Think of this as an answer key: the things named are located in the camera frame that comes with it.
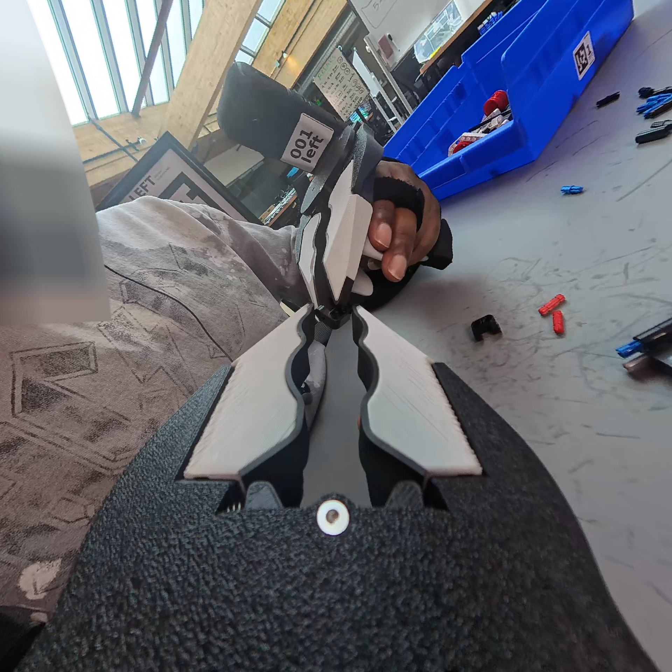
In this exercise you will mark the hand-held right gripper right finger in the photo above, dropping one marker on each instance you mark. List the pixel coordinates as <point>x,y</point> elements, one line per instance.
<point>414,414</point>

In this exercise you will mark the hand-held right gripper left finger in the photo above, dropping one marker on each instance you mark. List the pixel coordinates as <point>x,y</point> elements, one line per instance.
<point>246,420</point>

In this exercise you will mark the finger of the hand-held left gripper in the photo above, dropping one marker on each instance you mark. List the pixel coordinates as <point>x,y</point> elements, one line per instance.
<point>346,236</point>
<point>311,252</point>

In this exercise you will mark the black bracket brick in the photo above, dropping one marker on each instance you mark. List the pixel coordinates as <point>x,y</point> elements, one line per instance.
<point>485,329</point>
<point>333,315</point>

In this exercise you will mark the short red pin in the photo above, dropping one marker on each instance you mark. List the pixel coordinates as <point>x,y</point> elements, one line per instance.
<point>551,304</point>
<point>558,322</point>

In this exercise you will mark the toy brick chassis model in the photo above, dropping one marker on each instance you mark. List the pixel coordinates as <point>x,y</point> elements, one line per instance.
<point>651,346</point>

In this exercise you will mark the person's left forearm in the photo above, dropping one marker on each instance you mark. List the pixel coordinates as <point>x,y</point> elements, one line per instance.
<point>236,252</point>

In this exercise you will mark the grey desk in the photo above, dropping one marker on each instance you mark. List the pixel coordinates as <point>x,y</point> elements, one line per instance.
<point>525,420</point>

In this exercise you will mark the person's left hand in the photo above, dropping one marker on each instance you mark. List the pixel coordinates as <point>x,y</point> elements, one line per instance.
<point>399,236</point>

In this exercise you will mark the white chart poster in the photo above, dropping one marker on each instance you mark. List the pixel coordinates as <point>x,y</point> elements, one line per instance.
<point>341,84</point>

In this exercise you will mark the black framed marker sign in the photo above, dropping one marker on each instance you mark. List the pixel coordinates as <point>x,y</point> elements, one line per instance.
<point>178,173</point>

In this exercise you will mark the person's grey patterned shirt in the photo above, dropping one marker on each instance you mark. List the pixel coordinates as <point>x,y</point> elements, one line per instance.
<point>105,367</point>

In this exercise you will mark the red white assembled parts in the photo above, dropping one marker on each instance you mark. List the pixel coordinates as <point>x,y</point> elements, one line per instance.
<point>496,102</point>

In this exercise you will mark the single blue connector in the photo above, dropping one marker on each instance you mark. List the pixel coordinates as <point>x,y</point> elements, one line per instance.
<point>572,189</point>

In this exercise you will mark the blue plastic bin with tag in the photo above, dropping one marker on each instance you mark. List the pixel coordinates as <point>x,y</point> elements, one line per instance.
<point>540,105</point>

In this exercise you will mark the pile of blue black pins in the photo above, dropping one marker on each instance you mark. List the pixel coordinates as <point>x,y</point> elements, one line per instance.
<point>656,105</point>

